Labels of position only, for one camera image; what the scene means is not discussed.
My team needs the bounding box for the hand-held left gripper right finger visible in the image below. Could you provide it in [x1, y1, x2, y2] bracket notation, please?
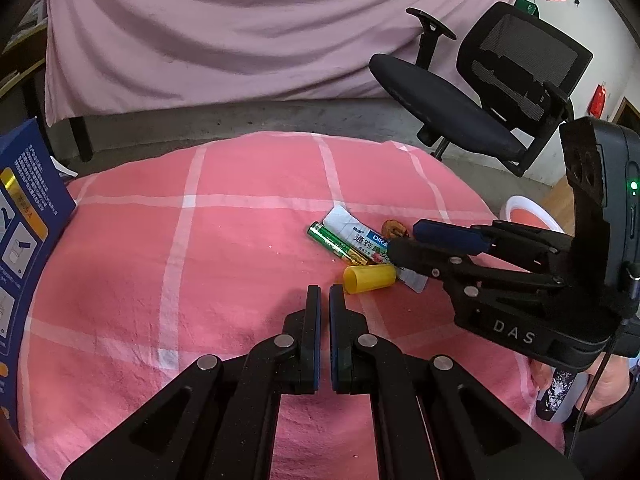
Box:
[328, 284, 586, 480]

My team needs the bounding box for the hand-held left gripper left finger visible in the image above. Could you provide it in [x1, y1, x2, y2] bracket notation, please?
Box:
[60, 284, 322, 480]

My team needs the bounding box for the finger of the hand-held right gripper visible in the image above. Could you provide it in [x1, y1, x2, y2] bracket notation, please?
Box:
[412, 218, 577, 274]
[387, 236, 572, 307]

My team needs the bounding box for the white printed sachet wrapper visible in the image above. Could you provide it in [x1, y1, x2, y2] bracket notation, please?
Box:
[322, 206, 430, 293]

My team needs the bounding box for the person's right hand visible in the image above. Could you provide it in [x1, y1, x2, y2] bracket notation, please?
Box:
[580, 355, 640, 423]

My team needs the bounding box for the yellow plastic cap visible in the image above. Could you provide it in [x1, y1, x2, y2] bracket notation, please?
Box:
[342, 264, 397, 295]

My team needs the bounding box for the green battery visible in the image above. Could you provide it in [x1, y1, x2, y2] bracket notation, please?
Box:
[306, 221, 368, 267]

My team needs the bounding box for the black mesh office chair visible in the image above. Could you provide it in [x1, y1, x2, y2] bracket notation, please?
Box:
[368, 1, 594, 177]

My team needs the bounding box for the pink checkered tablecloth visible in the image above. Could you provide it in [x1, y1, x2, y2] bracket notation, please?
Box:
[17, 131, 566, 480]

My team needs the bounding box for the dark wooden door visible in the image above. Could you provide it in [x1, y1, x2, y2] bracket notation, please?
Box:
[612, 97, 640, 133]

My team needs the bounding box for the pink curtain cloth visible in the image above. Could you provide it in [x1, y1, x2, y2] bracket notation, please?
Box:
[44, 0, 526, 128]

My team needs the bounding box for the black metal table leg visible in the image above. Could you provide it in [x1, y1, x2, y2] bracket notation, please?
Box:
[65, 115, 95, 163]

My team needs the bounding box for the blue cardboard box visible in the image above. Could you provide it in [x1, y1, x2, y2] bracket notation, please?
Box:
[0, 117, 77, 421]

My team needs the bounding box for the wooden shelf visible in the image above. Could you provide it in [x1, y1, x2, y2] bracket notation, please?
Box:
[0, 0, 51, 126]

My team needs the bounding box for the black cable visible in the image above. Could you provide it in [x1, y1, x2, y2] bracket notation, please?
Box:
[565, 265, 640, 458]

